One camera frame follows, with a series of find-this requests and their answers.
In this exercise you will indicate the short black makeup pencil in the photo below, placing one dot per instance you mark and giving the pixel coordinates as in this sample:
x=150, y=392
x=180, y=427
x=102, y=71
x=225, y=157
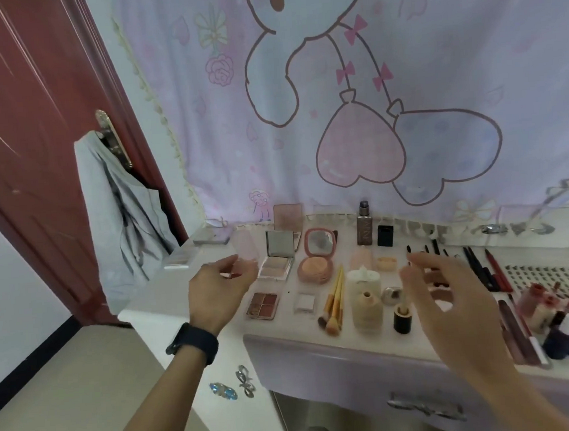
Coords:
x=475, y=267

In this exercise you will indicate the dark square foundation bottle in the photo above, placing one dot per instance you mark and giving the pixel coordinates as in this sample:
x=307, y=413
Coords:
x=364, y=229

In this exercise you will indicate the silver square palette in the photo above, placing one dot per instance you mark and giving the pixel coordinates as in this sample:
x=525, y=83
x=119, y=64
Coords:
x=263, y=305

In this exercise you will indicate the small grey square palette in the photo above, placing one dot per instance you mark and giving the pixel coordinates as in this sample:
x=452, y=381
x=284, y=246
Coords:
x=280, y=244

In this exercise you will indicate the pink blush compact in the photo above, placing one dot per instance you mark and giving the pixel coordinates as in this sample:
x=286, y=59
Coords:
x=245, y=247

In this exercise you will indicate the pink cartoon cloth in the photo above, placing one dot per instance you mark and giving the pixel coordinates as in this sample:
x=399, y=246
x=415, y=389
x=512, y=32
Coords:
x=212, y=155

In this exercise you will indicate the clear dome bottle cap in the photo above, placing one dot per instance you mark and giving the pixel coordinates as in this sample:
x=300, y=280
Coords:
x=392, y=295

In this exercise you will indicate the beige tube black cap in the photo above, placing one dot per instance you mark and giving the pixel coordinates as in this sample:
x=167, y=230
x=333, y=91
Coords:
x=544, y=313

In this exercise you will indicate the foundation bottle black cap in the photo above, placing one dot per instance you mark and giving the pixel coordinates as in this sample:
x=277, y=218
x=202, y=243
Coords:
x=368, y=316

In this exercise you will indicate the person's left hand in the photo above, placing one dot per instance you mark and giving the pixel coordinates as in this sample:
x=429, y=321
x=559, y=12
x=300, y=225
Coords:
x=212, y=295

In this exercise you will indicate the pink rounded compact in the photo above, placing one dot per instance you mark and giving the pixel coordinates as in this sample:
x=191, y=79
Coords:
x=320, y=242

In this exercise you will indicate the red makeup pencil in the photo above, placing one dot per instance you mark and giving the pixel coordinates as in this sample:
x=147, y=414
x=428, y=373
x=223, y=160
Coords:
x=498, y=271

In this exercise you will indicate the small orange sponge holder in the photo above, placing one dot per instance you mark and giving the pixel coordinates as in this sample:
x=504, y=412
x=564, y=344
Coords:
x=387, y=264

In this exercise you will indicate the silver oval metal fitting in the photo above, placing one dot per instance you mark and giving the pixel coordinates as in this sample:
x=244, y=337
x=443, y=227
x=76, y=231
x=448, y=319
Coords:
x=492, y=228
x=543, y=229

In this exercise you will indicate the long black makeup pencil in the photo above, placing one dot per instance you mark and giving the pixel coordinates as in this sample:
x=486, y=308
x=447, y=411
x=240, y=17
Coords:
x=435, y=246

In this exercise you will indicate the beige cap lip wand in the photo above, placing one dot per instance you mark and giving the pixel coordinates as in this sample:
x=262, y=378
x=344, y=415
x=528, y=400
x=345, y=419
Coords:
x=508, y=345

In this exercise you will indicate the blue shiny cabinet sticker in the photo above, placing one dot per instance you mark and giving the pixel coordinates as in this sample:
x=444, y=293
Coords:
x=223, y=389

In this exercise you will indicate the dark red wooden door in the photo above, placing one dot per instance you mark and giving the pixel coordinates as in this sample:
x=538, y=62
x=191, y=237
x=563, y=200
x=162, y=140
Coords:
x=26, y=143

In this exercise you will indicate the white dressing table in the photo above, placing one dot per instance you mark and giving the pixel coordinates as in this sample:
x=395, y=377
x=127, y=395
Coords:
x=159, y=299

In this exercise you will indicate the false eyelash tray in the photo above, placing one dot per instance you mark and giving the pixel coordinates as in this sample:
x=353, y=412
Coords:
x=551, y=272

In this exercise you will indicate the black cap beige wand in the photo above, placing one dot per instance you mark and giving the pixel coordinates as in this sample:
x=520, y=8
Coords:
x=403, y=322

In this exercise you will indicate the peach round powder puff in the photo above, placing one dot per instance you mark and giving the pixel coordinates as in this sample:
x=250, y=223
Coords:
x=315, y=268

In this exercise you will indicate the gold cap mascara wand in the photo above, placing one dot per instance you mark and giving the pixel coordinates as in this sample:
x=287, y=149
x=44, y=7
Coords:
x=408, y=249

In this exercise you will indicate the black square bottle cap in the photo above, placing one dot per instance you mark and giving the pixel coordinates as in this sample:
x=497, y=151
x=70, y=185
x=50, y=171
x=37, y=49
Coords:
x=385, y=235

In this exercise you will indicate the brown blush palette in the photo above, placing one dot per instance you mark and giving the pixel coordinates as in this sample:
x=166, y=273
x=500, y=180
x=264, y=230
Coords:
x=288, y=216

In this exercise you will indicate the white hanging garment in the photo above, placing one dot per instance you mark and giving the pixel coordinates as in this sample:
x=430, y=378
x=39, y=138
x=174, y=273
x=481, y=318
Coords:
x=116, y=244

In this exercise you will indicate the black smartwatch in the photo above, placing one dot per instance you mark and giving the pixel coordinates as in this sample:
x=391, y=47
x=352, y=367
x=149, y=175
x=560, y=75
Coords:
x=194, y=343

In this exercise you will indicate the clear square palette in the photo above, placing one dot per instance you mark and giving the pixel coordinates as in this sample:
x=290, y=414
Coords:
x=305, y=302

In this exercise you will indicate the person's left forearm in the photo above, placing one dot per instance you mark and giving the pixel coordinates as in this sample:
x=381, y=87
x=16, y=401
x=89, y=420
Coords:
x=152, y=416

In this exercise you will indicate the person's right hand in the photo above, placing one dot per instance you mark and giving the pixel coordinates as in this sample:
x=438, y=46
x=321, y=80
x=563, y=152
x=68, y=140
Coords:
x=462, y=327

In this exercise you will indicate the purple drawer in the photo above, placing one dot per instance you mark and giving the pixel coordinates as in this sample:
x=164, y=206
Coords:
x=324, y=370

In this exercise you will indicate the large grey square palette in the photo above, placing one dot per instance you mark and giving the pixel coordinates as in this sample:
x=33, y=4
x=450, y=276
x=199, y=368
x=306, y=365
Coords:
x=211, y=236

